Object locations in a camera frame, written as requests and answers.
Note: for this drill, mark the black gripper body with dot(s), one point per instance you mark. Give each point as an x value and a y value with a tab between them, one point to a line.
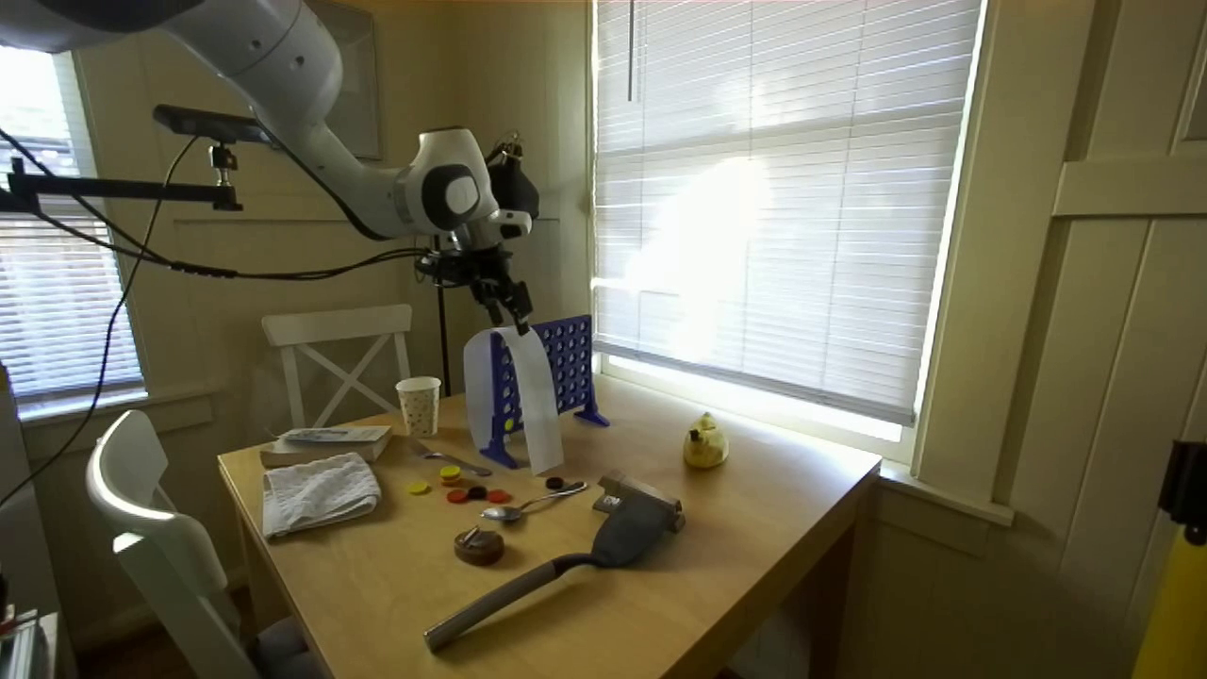
471	265

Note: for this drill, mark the white paper sheet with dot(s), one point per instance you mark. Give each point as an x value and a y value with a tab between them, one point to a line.
539	399

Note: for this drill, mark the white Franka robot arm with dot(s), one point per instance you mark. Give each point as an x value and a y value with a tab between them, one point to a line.
278	60

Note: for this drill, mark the blue connect four grid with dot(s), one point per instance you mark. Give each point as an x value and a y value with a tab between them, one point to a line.
570	363

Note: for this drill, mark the clear plastic cup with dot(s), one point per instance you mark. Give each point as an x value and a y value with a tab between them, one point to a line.
419	403

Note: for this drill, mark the white cross-back chair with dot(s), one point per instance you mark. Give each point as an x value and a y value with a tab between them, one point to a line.
335	326

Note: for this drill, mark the metal knife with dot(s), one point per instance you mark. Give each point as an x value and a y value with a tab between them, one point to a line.
452	458

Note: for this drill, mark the black game token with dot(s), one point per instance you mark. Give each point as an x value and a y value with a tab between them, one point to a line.
558	479
477	492

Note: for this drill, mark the yellow game token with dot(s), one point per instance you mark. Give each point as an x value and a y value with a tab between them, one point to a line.
419	489
452	472

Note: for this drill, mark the red game token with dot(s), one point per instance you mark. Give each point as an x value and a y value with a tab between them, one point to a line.
501	496
459	496

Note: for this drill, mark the metal spoon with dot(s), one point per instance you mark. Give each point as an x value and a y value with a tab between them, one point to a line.
531	505

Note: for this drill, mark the flat book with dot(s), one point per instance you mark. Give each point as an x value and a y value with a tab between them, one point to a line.
329	437

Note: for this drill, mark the yellow rubber duck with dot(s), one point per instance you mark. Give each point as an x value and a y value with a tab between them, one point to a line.
707	446

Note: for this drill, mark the brown round disc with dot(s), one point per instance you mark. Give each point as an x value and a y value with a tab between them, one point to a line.
482	549

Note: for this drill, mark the folded grey cloth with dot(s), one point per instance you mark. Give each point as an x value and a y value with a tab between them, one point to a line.
324	492

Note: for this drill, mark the wide white window blind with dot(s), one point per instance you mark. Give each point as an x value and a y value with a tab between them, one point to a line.
778	188

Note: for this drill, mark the white rounded chair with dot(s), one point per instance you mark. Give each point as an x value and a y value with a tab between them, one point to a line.
163	541

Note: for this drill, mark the narrow white window blind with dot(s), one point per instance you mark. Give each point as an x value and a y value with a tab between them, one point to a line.
57	301

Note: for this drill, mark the framed wall picture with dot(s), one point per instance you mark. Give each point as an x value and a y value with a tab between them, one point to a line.
363	114

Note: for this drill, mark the black stereo camera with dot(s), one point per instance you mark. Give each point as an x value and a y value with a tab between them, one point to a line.
211	123

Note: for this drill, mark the black camera boom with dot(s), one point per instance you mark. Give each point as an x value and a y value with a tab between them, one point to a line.
100	188

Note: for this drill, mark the yellow barrier post black head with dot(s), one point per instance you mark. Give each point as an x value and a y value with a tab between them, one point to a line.
1176	604

